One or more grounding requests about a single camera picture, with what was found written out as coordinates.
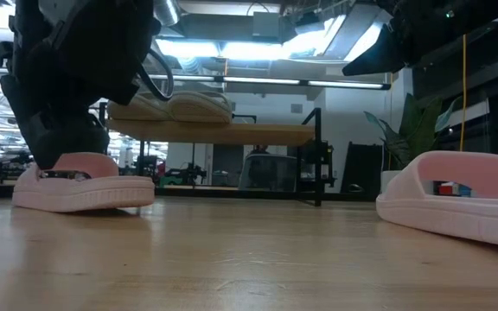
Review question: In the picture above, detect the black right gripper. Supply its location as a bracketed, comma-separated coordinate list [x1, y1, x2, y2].
[342, 0, 464, 78]

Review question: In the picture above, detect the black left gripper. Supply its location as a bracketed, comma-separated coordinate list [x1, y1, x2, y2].
[0, 16, 163, 171]

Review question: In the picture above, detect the pink slide slipper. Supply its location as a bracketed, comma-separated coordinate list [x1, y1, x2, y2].
[11, 150, 156, 213]
[375, 149, 498, 251]

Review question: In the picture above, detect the grey slide slipper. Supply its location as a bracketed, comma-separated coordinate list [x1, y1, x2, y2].
[106, 92, 176, 122]
[165, 89, 234, 125]

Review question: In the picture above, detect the wooden shelf with black legs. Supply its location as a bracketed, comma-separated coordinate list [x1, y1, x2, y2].
[97, 101, 324, 207]

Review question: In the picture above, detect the green leafy plant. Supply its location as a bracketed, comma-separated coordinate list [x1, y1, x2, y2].
[363, 92, 464, 172]

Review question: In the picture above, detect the long linear ceiling light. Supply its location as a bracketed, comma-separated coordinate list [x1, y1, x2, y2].
[0, 64, 392, 91]

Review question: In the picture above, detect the black leaning panel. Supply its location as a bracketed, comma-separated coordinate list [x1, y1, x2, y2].
[341, 141, 384, 194]

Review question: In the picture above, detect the grey ceiling box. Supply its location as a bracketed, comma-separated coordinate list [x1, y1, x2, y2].
[252, 11, 281, 39]

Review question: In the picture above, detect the black equipment cart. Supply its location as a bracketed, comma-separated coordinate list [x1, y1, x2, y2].
[296, 140, 337, 192]

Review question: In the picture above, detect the white plant pot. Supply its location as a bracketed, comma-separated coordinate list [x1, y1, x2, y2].
[380, 169, 405, 194]

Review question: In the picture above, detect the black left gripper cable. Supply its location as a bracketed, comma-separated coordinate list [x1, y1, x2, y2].
[135, 46, 176, 103]

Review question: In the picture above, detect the shiny silver ventilation duct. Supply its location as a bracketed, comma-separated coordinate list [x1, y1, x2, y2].
[152, 0, 181, 28]

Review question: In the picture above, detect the black aluminium table frame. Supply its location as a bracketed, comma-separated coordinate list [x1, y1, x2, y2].
[0, 183, 382, 203]

